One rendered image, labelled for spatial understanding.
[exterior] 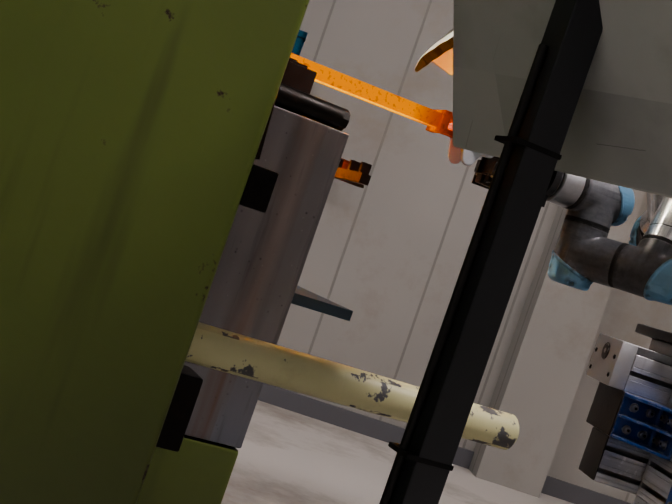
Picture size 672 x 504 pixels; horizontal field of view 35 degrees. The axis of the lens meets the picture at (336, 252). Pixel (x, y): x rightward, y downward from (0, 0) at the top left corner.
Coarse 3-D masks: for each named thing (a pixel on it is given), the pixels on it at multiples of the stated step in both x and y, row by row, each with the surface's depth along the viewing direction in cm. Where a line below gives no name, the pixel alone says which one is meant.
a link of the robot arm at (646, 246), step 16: (656, 224) 172; (640, 240) 173; (656, 240) 170; (624, 256) 170; (640, 256) 169; (656, 256) 168; (624, 272) 170; (640, 272) 168; (656, 272) 167; (624, 288) 171; (640, 288) 169; (656, 288) 167
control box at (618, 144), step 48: (480, 0) 114; (528, 0) 109; (624, 0) 101; (480, 48) 115; (528, 48) 111; (624, 48) 103; (480, 96) 117; (624, 96) 104; (480, 144) 119; (576, 144) 110; (624, 144) 106
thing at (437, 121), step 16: (304, 64) 155; (320, 64) 156; (320, 80) 156; (336, 80) 157; (352, 80) 158; (368, 96) 159; (384, 96) 160; (400, 112) 161; (416, 112) 162; (432, 112) 163; (448, 112) 163; (432, 128) 165
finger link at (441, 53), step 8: (440, 40) 170; (448, 40) 168; (432, 48) 170; (440, 48) 169; (448, 48) 169; (424, 56) 170; (432, 56) 170; (440, 56) 170; (448, 56) 170; (424, 64) 170; (440, 64) 171; (448, 64) 171; (448, 72) 172
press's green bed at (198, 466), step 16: (160, 448) 139; (192, 448) 141; (208, 448) 142; (224, 448) 143; (160, 464) 140; (176, 464) 140; (192, 464) 141; (208, 464) 142; (224, 464) 143; (144, 480) 139; (160, 480) 140; (176, 480) 141; (192, 480) 142; (208, 480) 142; (224, 480) 143; (144, 496) 140; (160, 496) 140; (176, 496) 141; (192, 496) 142; (208, 496) 143
